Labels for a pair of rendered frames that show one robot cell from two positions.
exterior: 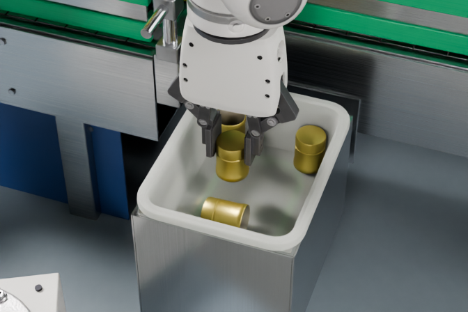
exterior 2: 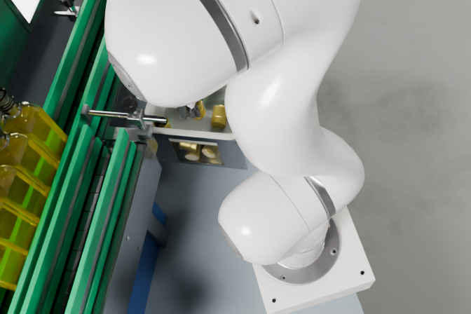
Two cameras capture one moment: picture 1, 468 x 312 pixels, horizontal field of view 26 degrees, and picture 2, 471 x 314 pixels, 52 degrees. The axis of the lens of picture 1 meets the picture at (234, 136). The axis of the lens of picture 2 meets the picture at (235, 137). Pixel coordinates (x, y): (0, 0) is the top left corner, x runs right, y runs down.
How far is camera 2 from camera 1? 0.91 m
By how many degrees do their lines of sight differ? 53
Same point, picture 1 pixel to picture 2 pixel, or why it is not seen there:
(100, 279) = (207, 218)
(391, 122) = not seen: hidden behind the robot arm
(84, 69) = (142, 190)
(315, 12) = (111, 72)
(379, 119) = not seen: hidden behind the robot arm
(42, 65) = (137, 217)
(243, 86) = not seen: hidden behind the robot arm
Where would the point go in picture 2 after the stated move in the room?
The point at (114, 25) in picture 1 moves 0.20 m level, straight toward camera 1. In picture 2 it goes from (129, 162) to (226, 128)
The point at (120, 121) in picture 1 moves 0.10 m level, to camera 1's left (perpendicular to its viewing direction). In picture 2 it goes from (155, 184) to (160, 228)
